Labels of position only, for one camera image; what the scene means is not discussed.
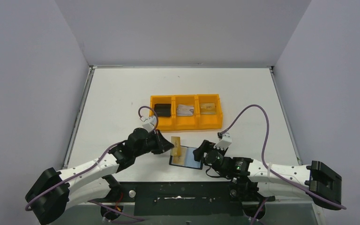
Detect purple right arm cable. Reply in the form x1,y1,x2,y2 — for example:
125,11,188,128
217,104,347,210

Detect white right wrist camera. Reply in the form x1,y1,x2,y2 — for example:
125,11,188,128
214,132,233,150

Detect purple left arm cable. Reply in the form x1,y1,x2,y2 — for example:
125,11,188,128
24,105,159,212

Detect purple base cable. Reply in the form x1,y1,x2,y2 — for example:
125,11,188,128
88,200,145,224
248,198,269,225

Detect black wallet in bin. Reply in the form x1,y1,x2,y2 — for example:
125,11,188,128
154,103,172,117

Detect gold numbered card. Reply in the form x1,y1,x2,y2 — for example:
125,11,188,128
171,146,187,166

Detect yellow three-compartment bin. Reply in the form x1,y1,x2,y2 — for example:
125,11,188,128
150,94,223,131

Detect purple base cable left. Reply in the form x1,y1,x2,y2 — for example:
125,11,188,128
88,200,145,224

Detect black leather card holder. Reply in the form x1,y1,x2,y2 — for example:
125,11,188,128
169,146,203,170

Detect silver patterned card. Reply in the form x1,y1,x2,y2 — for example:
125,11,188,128
176,104,194,116

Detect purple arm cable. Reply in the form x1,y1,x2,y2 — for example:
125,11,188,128
217,104,347,210
24,105,159,212

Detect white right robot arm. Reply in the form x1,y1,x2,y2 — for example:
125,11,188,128
193,140,346,210

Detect gold VIP card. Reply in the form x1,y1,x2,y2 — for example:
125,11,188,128
171,136,182,157

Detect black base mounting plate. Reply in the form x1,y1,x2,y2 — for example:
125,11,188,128
120,181,261,216

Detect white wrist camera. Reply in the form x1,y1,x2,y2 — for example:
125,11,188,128
214,132,233,150
140,116,158,132

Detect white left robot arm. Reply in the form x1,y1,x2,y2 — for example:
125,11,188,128
25,128,174,225

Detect aluminium left side rail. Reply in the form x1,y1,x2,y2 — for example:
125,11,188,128
62,65,96,169

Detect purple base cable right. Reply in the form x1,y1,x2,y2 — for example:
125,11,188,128
248,198,269,225

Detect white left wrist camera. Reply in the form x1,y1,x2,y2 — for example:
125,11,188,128
140,116,158,132

